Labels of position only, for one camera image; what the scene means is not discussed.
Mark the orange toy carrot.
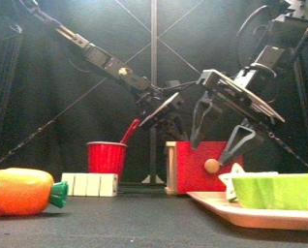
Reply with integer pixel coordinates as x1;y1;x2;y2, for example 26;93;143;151
0;167;70;217

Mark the red plastic cup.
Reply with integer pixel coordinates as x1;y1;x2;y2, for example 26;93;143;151
86;140;130;180

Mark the white star-shaped toy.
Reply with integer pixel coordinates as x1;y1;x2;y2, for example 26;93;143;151
218;162;281;203

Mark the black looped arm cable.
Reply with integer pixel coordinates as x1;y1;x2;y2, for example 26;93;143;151
237;4;277;70

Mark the metal frame pole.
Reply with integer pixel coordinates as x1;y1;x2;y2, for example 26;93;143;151
142;0;166;185

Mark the light wooden tray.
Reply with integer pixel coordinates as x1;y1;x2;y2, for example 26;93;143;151
187;190;308;233

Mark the red plastic spoon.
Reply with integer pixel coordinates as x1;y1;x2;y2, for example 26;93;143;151
119;117;143;145

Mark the white toy block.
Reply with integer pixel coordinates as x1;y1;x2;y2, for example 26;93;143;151
86;172;103;198
99;172;121;198
74;172;90;197
61;171;77;197

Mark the red drawer with wooden knob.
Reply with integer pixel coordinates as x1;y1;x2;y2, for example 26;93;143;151
175;140;245;195

